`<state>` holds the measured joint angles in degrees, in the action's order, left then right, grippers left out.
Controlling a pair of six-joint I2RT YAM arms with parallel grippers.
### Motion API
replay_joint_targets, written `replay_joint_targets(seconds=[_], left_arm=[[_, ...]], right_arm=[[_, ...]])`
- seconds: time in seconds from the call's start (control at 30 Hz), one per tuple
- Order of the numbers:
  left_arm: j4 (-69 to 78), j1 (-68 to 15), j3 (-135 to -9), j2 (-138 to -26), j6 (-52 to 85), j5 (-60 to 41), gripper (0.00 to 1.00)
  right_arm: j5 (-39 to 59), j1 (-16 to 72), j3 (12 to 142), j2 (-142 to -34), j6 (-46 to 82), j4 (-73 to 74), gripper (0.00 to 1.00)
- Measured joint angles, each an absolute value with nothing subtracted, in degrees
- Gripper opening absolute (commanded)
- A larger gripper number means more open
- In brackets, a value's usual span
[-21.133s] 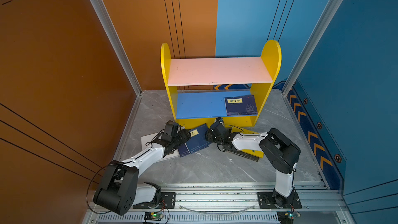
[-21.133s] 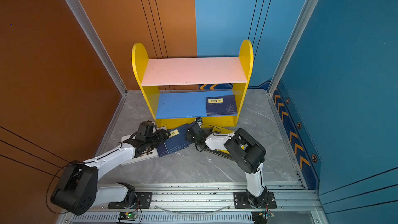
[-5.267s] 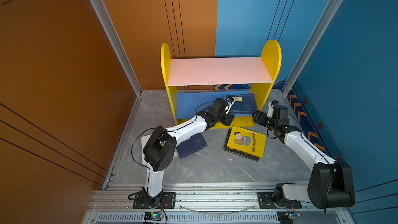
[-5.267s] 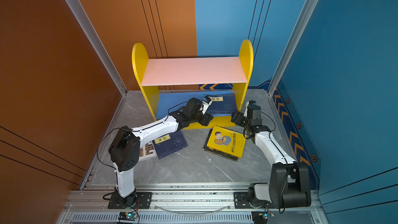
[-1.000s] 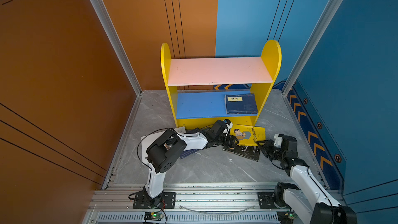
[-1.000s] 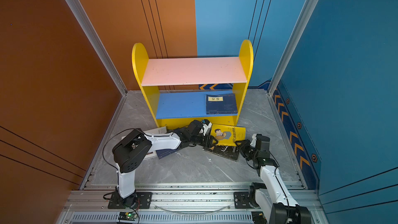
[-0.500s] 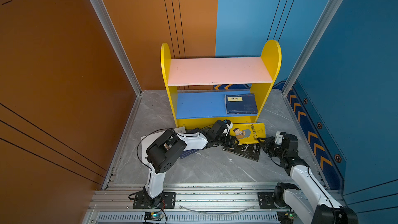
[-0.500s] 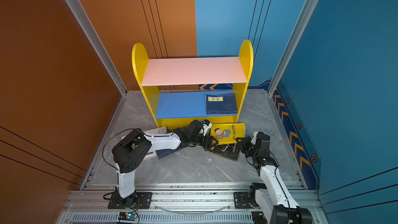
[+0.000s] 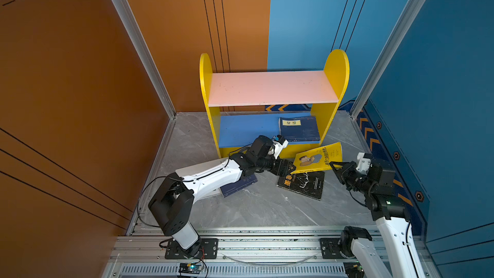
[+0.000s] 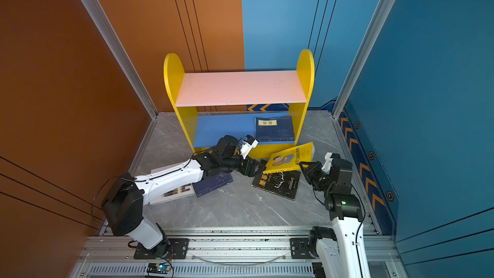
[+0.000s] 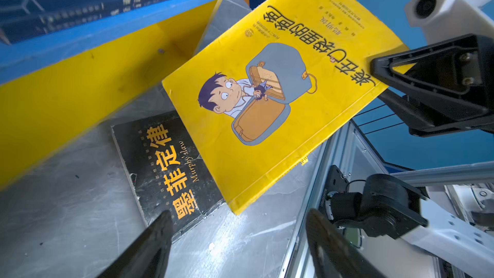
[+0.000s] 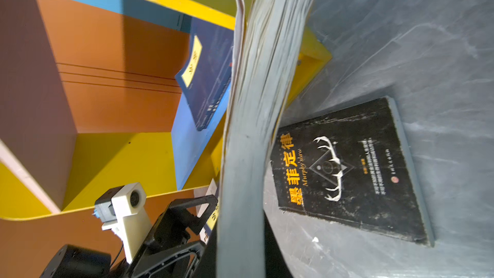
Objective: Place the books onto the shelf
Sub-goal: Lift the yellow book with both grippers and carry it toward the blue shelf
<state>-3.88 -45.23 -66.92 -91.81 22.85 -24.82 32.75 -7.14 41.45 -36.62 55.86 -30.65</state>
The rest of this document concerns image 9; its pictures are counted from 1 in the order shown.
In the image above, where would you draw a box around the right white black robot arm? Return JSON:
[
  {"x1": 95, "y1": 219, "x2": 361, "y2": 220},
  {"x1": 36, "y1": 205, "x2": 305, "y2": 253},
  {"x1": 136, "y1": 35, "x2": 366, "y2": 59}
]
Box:
[{"x1": 329, "y1": 153, "x2": 426, "y2": 277}]

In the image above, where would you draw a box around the yellow pink blue bookshelf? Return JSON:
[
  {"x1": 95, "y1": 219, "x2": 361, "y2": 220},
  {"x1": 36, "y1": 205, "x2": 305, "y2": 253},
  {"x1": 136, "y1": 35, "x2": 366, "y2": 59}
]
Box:
[{"x1": 199, "y1": 50, "x2": 350, "y2": 158}]

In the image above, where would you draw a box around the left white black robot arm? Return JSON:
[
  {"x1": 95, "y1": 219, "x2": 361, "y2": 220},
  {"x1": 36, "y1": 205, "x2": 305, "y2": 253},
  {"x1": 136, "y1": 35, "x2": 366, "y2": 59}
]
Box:
[{"x1": 148, "y1": 135, "x2": 295, "y2": 257}]

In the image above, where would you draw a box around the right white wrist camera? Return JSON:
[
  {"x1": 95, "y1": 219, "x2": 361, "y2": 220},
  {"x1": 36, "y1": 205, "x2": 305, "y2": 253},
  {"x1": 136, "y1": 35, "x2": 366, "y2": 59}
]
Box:
[{"x1": 356, "y1": 153, "x2": 373, "y2": 175}]

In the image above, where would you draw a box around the aluminium rail frame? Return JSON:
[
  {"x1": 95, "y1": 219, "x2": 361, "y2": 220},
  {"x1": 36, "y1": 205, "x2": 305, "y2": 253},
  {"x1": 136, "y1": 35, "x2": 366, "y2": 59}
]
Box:
[{"x1": 101, "y1": 225, "x2": 441, "y2": 278}]

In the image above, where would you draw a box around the dark book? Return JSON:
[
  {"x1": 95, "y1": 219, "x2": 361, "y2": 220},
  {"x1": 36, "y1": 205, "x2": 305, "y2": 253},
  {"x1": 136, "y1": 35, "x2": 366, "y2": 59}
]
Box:
[{"x1": 277, "y1": 171, "x2": 325, "y2": 201}]

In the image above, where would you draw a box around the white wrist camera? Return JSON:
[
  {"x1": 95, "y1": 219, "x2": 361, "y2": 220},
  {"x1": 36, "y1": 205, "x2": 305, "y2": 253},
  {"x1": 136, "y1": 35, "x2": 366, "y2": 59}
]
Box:
[
  {"x1": 356, "y1": 153, "x2": 373, "y2": 175},
  {"x1": 271, "y1": 135, "x2": 289, "y2": 159}
]

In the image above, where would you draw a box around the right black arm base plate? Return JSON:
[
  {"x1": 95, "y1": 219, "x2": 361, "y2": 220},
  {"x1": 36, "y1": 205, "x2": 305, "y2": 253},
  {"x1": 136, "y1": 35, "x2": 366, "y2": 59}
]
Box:
[{"x1": 319, "y1": 236, "x2": 361, "y2": 259}]

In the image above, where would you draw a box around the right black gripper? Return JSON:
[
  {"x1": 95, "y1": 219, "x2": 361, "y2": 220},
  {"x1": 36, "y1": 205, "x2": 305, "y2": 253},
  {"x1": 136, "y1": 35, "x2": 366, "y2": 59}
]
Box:
[{"x1": 329, "y1": 160, "x2": 374, "y2": 196}]

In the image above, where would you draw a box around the white brown patterned booklet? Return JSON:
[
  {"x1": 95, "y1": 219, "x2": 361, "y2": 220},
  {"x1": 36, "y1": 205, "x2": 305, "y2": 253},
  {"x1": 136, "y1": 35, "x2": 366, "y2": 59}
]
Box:
[{"x1": 176, "y1": 158, "x2": 228, "y2": 203}]

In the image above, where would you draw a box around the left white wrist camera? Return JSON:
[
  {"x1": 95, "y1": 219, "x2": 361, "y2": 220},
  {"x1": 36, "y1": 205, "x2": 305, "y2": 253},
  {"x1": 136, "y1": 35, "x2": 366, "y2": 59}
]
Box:
[{"x1": 271, "y1": 135, "x2": 289, "y2": 159}]

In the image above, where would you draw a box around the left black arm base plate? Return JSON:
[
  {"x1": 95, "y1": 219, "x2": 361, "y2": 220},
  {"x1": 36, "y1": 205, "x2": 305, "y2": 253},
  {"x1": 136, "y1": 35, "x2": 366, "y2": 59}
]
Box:
[{"x1": 165, "y1": 238, "x2": 219, "y2": 260}]

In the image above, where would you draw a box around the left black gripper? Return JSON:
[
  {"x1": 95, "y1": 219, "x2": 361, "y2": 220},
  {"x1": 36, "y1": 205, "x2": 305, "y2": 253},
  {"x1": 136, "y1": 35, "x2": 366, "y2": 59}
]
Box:
[{"x1": 255, "y1": 156, "x2": 297, "y2": 177}]

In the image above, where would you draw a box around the navy book yellow label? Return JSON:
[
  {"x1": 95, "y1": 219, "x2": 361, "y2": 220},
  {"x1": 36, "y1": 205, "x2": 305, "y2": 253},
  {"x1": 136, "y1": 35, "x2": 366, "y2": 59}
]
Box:
[
  {"x1": 220, "y1": 174, "x2": 257, "y2": 198},
  {"x1": 279, "y1": 116, "x2": 320, "y2": 142}
]

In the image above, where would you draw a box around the yellow cartoon cover book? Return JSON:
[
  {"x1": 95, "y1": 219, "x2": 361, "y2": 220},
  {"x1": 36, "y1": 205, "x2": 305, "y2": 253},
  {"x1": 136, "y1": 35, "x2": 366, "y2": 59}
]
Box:
[{"x1": 292, "y1": 142, "x2": 343, "y2": 174}]

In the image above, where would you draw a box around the right small circuit board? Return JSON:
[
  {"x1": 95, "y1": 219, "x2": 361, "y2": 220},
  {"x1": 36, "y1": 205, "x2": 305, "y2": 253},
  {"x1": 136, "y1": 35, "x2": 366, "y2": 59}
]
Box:
[{"x1": 343, "y1": 263, "x2": 365, "y2": 278}]

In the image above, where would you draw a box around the left green circuit board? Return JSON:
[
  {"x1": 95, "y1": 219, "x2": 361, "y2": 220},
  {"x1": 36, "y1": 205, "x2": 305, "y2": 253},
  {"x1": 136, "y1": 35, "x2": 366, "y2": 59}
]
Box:
[{"x1": 178, "y1": 263, "x2": 205, "y2": 277}]

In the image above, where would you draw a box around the navy book bottom yellow label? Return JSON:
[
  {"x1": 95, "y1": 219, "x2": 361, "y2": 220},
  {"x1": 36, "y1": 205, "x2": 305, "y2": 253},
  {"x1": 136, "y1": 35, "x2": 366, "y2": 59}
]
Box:
[{"x1": 220, "y1": 174, "x2": 257, "y2": 198}]

